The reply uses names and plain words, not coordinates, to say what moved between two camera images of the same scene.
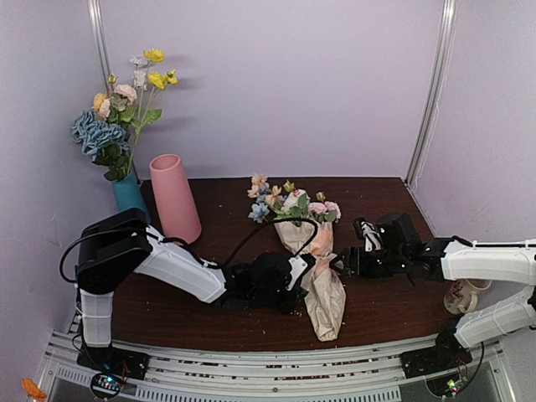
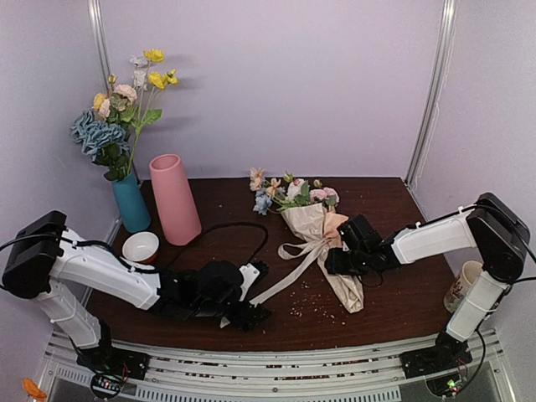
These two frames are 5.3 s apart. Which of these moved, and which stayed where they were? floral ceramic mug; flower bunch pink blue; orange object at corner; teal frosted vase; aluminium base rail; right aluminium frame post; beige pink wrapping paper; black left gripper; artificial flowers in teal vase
Moved: black left gripper; beige pink wrapping paper; flower bunch pink blue
Stayed: teal frosted vase; floral ceramic mug; aluminium base rail; artificial flowers in teal vase; right aluminium frame post; orange object at corner
